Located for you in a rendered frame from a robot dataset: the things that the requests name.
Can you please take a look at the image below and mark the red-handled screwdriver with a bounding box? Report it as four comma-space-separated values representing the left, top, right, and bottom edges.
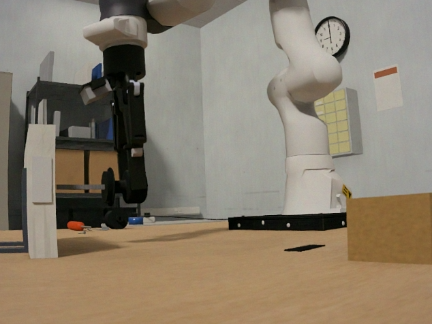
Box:
67, 221, 91, 231

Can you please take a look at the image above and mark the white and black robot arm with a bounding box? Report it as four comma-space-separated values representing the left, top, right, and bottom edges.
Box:
78, 0, 353, 215

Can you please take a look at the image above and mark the brown cardboard box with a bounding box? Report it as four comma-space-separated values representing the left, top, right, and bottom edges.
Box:
346, 193, 432, 265

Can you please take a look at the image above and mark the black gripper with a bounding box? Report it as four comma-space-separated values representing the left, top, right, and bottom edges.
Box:
103, 44, 147, 190

